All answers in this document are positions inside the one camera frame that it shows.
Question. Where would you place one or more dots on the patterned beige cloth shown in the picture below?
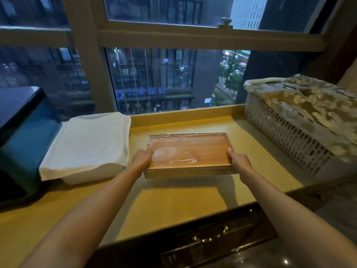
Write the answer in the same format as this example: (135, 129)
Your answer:
(312, 108)

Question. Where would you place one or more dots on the person's left thumb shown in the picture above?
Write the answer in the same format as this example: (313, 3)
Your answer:
(149, 153)

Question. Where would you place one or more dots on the person's right forearm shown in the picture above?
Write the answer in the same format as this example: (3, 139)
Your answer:
(295, 223)

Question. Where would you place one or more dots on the person's left hand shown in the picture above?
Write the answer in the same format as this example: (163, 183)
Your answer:
(140, 160)

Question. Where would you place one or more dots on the person's right hand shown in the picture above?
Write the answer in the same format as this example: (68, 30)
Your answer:
(241, 163)

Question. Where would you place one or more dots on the dark blue box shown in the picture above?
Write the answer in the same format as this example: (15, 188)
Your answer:
(23, 139)

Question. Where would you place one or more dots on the plastic-wrapped wooden tray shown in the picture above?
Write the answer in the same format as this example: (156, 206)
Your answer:
(188, 153)

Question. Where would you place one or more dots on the white plastic lattice basket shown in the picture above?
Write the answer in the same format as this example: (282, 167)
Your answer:
(290, 136)

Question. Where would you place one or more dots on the person's left forearm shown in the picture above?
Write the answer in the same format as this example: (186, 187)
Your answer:
(83, 220)

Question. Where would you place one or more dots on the folded white towel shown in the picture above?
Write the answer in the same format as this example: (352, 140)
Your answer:
(86, 145)

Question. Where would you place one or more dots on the person's right thumb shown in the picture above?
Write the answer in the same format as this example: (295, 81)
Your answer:
(231, 154)

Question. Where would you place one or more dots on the beige window frame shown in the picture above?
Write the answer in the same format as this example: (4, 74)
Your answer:
(167, 36)

